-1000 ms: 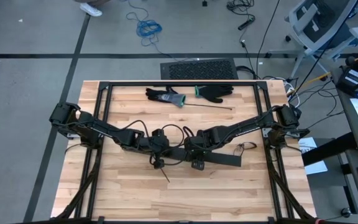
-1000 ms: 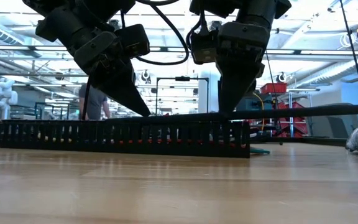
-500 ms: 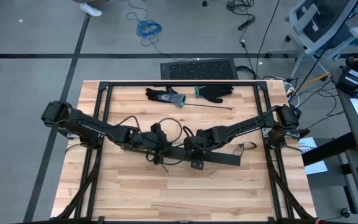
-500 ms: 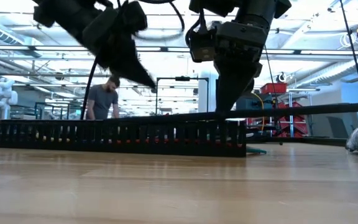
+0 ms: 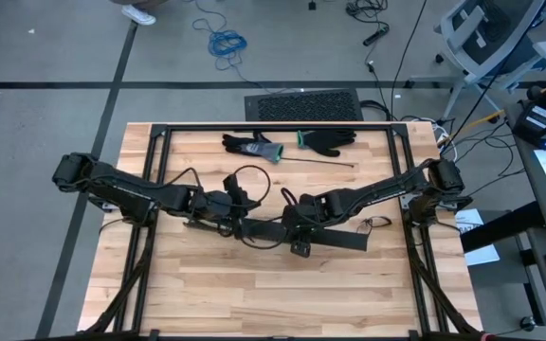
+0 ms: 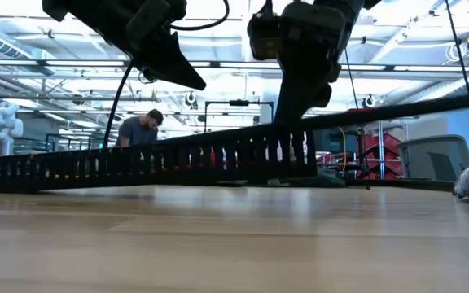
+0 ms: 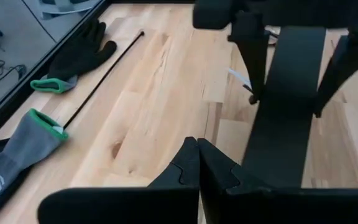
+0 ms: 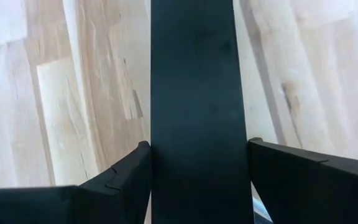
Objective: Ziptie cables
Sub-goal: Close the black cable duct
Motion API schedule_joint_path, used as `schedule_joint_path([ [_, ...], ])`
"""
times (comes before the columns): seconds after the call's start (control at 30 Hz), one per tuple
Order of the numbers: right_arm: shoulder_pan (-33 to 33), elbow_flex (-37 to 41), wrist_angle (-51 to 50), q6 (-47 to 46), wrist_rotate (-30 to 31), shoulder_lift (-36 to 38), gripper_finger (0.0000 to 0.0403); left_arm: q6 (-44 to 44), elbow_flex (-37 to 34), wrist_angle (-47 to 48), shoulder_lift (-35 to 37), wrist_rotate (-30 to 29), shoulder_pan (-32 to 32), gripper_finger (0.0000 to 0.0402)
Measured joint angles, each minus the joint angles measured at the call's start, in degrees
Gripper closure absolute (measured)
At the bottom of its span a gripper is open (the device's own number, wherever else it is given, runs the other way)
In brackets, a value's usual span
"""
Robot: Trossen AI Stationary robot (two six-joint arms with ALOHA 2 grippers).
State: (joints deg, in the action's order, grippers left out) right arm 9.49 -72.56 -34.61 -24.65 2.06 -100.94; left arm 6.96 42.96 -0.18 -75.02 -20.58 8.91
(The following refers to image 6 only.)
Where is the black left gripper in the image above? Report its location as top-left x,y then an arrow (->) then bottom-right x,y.
124,0 -> 208,92

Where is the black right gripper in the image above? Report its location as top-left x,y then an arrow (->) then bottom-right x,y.
273,0 -> 366,126

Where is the black duct cover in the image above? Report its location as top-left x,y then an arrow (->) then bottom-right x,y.
273,91 -> 469,132

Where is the black slotted cable duct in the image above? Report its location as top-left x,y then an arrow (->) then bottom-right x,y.
0,123 -> 319,195

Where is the white square pillar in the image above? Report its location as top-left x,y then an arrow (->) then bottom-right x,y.
258,87 -> 280,125

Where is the black monitor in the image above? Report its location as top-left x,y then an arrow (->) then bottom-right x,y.
313,129 -> 361,155

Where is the person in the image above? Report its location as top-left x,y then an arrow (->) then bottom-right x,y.
115,108 -> 165,148

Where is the red storage bin rack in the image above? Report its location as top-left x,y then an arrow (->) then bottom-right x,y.
355,130 -> 407,181

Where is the grey mesh office chair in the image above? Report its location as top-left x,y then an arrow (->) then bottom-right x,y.
396,133 -> 469,183

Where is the white robot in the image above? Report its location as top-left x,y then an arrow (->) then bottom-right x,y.
0,100 -> 25,155

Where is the thin black hanging cable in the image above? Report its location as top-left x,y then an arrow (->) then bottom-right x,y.
342,48 -> 369,174

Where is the black gantry frame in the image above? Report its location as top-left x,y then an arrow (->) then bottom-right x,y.
203,98 -> 276,135

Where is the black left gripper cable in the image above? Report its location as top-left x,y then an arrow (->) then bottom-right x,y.
169,0 -> 230,32

